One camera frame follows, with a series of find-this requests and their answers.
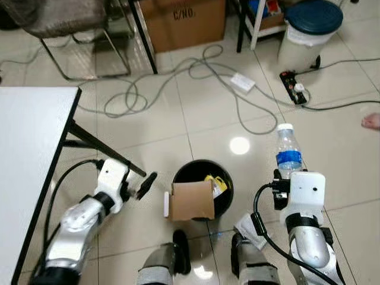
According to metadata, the round black trash bin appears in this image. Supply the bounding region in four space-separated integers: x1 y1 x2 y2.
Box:
172 159 235 221

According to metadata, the thin black floor cable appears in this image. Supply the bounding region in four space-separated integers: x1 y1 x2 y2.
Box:
303 99 380 112

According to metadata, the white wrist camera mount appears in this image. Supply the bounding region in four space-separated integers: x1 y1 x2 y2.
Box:
96 159 131 200
286 172 327 218

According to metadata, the person's bare foot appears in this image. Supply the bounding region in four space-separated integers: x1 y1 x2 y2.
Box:
361 112 380 131

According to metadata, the yellow wrapper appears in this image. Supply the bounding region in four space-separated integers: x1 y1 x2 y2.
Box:
204 173 229 195

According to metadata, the black metal post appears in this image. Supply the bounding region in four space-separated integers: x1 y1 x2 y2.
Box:
128 0 159 75

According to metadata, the black power strip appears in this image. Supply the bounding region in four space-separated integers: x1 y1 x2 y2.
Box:
280 69 309 106

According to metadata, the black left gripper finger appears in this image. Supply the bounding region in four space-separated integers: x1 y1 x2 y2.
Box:
137 172 159 200

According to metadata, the robot leg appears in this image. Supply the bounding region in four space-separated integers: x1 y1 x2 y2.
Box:
137 230 192 285
230 232 281 285

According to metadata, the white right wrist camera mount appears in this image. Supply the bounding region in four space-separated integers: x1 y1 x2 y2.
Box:
286 172 327 218

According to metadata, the white power adapter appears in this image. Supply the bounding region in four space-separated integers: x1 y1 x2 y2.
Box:
230 72 257 93

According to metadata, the metal frame chair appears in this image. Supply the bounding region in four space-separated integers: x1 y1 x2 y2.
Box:
0 0 132 82

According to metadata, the brown cardboard piece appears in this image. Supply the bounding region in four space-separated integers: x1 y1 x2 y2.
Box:
164 180 216 222

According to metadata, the white paper scrap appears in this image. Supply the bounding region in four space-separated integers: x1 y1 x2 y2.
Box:
234 213 269 250

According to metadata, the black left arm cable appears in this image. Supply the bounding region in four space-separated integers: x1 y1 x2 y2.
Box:
43 158 103 280

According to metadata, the robot right leg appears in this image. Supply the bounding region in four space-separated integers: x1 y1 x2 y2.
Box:
230 232 281 285

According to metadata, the grey tangled cable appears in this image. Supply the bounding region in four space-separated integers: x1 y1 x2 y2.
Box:
77 43 280 136

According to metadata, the white bin with blue lid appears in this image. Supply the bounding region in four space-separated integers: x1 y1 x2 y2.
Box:
277 0 344 75

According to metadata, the clear bottle with blue label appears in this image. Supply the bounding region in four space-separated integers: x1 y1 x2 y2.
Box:
275 123 304 180

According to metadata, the black table leg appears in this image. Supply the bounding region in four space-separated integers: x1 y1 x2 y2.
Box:
59 119 147 178

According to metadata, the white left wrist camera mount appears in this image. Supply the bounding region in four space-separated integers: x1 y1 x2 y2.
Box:
96 159 131 200

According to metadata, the white and black shelf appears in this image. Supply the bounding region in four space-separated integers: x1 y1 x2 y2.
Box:
236 0 297 53

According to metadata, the large brown cardboard box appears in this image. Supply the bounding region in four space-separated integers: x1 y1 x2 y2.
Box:
138 0 227 54

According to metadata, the robot left leg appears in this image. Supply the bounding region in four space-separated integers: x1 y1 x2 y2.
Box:
137 230 192 285

